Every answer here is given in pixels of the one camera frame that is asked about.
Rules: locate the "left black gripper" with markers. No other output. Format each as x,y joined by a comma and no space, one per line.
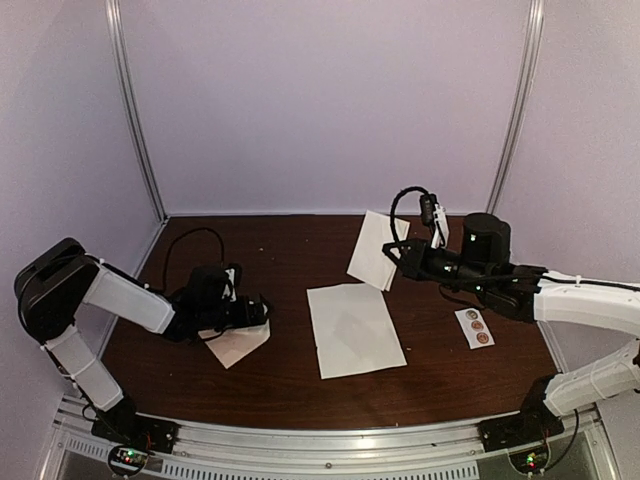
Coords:
257,317

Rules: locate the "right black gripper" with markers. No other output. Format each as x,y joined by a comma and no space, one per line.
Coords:
415,267

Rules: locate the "white letter paper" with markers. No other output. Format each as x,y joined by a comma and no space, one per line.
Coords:
368,263

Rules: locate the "cream envelope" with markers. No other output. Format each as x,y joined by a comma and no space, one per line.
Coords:
235,344

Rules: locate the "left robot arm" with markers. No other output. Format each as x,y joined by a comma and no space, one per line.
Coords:
65,280

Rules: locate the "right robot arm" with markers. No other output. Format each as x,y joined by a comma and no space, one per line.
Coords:
533,294

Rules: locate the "white paper sheet on table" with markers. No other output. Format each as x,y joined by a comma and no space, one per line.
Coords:
353,331

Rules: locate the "sticker strip with seals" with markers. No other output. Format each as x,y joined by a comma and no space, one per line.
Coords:
474,328

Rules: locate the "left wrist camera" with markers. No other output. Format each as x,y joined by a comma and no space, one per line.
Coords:
220,283

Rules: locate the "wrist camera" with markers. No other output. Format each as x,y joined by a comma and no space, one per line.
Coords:
220,283
433,216

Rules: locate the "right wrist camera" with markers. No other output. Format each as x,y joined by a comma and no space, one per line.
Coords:
433,216

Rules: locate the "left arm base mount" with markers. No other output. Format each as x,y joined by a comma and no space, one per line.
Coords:
132,451

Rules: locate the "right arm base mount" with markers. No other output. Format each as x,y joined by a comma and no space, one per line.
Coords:
525,438

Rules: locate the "right aluminium frame post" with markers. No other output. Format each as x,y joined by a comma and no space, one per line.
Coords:
527,70

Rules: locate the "aluminium frame post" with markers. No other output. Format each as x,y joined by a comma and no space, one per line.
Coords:
527,70
133,118

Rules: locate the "left aluminium frame post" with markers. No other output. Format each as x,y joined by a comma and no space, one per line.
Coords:
133,118

